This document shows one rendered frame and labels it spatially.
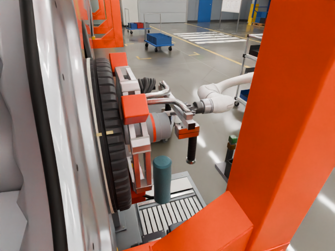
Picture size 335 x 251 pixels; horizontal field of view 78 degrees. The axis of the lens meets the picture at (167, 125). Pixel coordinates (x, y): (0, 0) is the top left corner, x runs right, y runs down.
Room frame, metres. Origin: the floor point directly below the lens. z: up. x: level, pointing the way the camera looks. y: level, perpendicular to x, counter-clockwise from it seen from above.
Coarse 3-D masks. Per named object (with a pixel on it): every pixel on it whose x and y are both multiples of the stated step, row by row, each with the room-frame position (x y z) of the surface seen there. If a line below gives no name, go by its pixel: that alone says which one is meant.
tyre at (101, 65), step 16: (96, 64) 0.72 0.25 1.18; (96, 80) 0.64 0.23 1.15; (112, 80) 0.65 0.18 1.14; (96, 96) 0.58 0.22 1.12; (112, 96) 0.59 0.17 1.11; (96, 112) 0.54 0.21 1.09; (112, 112) 0.55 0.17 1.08; (112, 128) 0.51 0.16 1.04; (112, 144) 0.49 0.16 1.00; (112, 160) 0.47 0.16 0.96; (112, 176) 0.46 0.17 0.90; (128, 176) 0.48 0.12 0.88; (112, 192) 0.45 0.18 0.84; (128, 192) 0.46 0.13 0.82; (128, 208) 0.50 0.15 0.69
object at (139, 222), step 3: (135, 204) 0.92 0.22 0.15; (135, 207) 0.90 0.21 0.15; (138, 207) 0.88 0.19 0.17; (135, 210) 0.88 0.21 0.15; (138, 210) 0.87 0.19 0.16; (138, 213) 0.85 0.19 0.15; (138, 216) 0.83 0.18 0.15; (138, 219) 0.81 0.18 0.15; (141, 219) 0.80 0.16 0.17; (138, 222) 0.79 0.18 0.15; (141, 222) 0.78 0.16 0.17; (138, 225) 0.77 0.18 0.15; (141, 225) 0.77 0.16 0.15; (141, 228) 0.75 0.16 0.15; (141, 231) 0.73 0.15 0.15; (141, 234) 0.71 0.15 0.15; (144, 234) 0.70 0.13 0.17; (141, 237) 0.69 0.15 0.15; (141, 240) 0.67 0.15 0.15
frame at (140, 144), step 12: (120, 72) 0.81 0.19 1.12; (132, 72) 0.81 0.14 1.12; (120, 84) 0.69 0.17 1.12; (132, 84) 0.69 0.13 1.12; (120, 96) 1.01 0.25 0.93; (120, 108) 1.01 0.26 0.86; (132, 132) 0.56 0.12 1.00; (144, 132) 0.57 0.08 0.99; (132, 144) 0.53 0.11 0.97; (144, 144) 0.54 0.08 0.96; (132, 156) 0.55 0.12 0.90; (144, 156) 0.56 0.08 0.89; (132, 168) 0.79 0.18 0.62; (132, 180) 0.70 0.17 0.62; (144, 180) 0.56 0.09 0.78
